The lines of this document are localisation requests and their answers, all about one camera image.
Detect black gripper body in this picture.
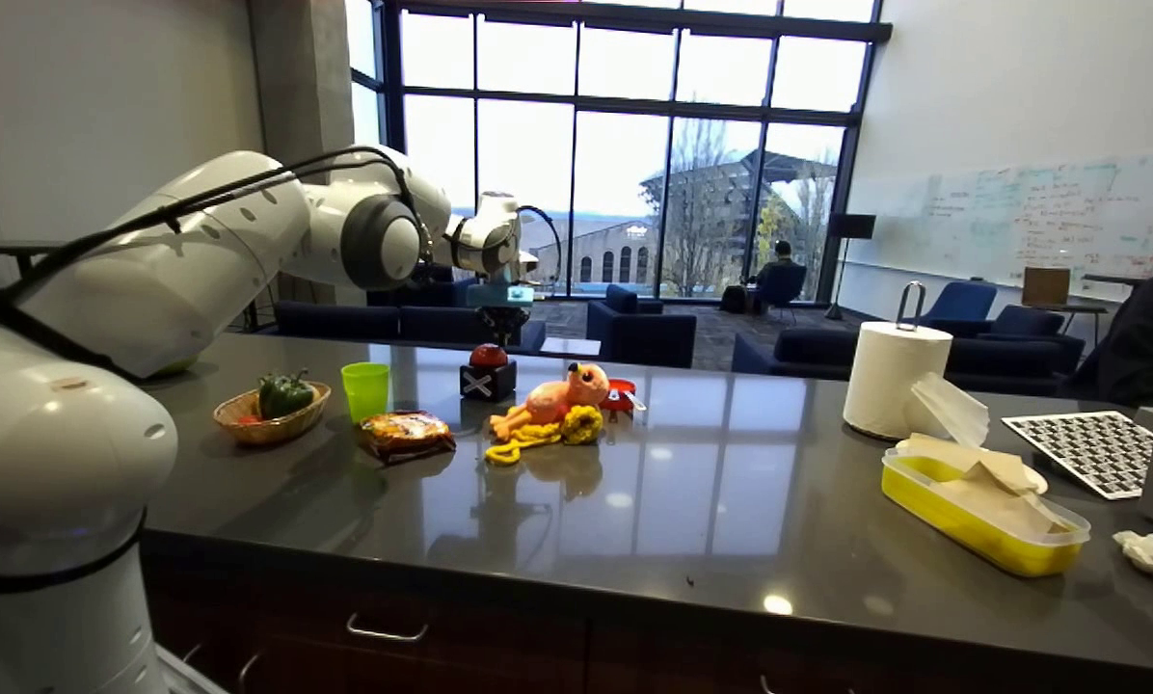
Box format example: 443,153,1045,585
463,270,545,338

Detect black box with orange button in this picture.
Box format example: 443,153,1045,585
455,338,522,405

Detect low coffee table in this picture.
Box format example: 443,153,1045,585
538,330,605,361

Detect orange and yellow plush toy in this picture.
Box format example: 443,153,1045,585
481,358,644,469

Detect navy armchair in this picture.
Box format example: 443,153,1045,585
584,283,704,370

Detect green plastic cup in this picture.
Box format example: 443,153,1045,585
337,354,399,423

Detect long navy sofa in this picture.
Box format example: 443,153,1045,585
273,298,490,348

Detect green bell pepper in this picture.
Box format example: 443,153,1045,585
256,370,315,421

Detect woven wicker basket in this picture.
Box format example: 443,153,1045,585
207,376,337,450

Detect distant person by window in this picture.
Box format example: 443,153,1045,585
747,234,815,313

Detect dark navy couch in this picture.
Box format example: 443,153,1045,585
729,320,863,376
940,300,1090,393

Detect white paper towel roll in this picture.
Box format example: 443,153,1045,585
842,316,957,439

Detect bright blue chair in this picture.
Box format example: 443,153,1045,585
918,274,1004,326

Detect yellow plastic container with lid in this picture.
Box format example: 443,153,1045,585
877,370,1097,577

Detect wooden chair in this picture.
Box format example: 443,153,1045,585
1018,263,1075,313

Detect black and white checkerboard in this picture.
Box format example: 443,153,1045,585
999,405,1153,500

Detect seated person in dark clothes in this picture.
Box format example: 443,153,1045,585
1074,249,1153,408

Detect black window frame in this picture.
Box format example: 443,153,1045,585
346,0,899,309

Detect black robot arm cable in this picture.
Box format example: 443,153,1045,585
0,144,566,338

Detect silver drawer handle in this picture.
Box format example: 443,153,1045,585
229,645,268,694
344,606,434,645

